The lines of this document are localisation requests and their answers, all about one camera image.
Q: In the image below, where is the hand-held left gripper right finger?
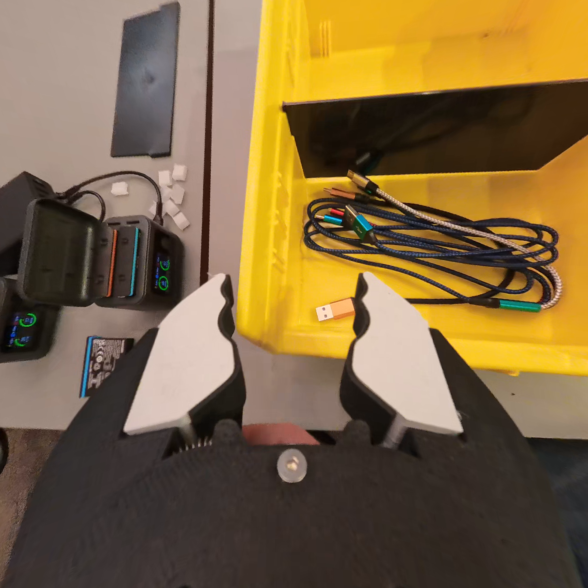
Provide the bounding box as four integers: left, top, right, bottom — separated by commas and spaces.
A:
340, 271, 465, 448

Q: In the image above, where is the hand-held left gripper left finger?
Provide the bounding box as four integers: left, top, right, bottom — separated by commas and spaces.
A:
123, 273, 247, 444

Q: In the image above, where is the yellow plastic bin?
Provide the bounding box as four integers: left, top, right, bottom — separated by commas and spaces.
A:
236, 0, 588, 376

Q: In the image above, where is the person's left hand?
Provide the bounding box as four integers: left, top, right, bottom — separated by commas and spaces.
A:
242, 424, 320, 445

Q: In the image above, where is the black battery charger case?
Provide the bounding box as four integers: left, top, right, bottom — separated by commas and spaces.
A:
0, 276, 60, 364
16, 198, 185, 309

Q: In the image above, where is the pile of white plastic caps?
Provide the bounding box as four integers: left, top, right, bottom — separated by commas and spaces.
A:
110, 163, 191, 231

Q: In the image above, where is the black bin divider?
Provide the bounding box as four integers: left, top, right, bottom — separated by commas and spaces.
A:
281, 79, 588, 179
110, 2, 181, 158

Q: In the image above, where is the black camera battery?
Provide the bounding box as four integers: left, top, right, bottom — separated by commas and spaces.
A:
79, 336, 135, 399

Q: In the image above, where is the teal plug usb cable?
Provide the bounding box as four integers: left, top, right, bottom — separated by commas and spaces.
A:
406, 296, 544, 314
303, 198, 559, 299

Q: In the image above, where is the black charger cable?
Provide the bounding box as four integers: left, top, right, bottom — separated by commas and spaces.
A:
60, 190, 107, 223
55, 171, 165, 226

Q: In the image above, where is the bronze plug usb cable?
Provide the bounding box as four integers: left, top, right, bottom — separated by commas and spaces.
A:
323, 186, 370, 204

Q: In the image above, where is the silver braided usb cable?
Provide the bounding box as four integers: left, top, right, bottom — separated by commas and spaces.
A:
347, 169, 565, 309

